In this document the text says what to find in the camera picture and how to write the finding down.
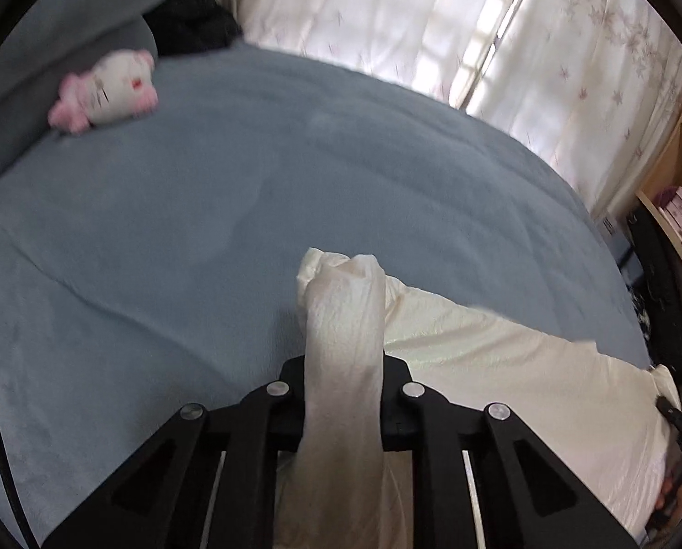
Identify white shiny puffer jacket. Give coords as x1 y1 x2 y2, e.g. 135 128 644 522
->
272 247 682 549

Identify black white patterned cloth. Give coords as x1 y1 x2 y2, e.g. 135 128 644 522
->
632 291 656 350

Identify white printed box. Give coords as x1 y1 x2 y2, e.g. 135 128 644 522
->
597 211 633 269

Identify blue bed blanket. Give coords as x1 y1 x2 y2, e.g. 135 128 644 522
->
0 43 653 549

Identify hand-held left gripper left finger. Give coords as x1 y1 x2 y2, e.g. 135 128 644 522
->
42 355 313 549

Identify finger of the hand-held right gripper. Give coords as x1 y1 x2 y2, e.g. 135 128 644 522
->
654 394 682 450

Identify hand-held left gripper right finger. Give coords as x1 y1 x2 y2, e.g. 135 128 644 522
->
378 355 639 549

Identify black clothing heap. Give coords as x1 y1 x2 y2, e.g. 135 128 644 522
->
143 0 244 58

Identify stack of grey pillows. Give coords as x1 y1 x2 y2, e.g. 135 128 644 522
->
0 0 156 184

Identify black cable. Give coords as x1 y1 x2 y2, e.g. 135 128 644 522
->
0 363 38 549

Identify black bag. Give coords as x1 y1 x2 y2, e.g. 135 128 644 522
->
623 206 682 384

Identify wooden bookshelf desk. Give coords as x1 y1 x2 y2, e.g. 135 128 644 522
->
635 77 682 310

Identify pink white cat plush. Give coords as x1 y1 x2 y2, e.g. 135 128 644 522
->
48 50 159 135

